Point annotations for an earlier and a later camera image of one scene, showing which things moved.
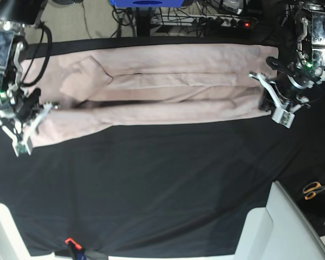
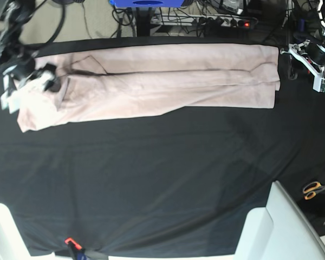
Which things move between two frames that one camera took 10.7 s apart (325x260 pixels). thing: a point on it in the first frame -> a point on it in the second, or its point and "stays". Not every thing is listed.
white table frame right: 280,231 stays
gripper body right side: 291,91 -> 318,54
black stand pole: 143,14 stays
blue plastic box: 147,3 stays
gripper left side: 26,106 -> 20,68
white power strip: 193,19 stays
